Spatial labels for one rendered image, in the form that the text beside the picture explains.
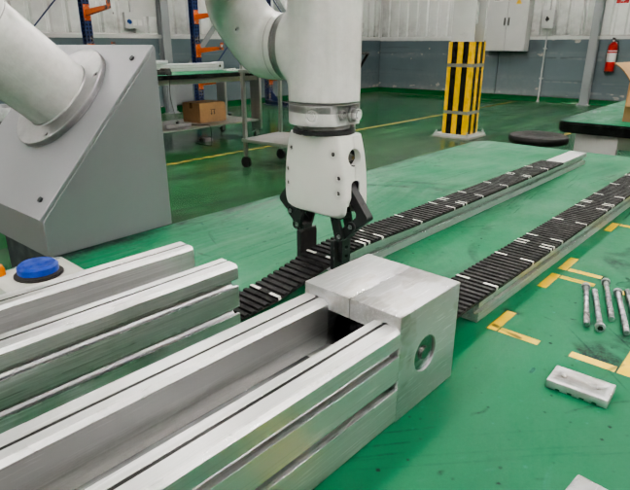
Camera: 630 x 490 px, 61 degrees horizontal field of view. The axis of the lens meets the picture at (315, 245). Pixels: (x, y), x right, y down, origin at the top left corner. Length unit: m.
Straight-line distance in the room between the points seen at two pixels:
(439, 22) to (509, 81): 2.06
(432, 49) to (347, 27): 12.38
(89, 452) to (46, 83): 0.66
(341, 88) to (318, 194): 0.13
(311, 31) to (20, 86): 0.48
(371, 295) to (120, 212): 0.54
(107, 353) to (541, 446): 0.35
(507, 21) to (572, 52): 1.37
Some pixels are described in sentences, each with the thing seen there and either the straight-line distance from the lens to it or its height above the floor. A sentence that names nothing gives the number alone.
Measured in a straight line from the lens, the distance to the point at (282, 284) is 0.65.
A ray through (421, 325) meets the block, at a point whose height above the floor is 0.86.
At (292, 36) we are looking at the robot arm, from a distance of 0.63.
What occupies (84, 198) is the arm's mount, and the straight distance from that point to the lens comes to 0.86.
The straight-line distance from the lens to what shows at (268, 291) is 0.64.
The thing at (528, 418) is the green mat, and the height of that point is 0.78.
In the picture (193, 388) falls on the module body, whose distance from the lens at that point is 0.38.
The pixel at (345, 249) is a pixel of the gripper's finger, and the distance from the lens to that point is 0.67.
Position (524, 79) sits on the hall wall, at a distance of 12.07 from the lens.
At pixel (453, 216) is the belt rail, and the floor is 0.79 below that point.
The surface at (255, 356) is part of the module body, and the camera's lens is 0.41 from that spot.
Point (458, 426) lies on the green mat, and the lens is 0.47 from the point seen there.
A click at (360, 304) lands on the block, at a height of 0.87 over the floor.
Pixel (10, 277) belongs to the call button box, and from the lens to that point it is 0.64.
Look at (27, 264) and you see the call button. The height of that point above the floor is 0.85.
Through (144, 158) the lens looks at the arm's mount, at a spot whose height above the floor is 0.90.
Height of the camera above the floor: 1.07
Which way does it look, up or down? 20 degrees down
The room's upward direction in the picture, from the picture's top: straight up
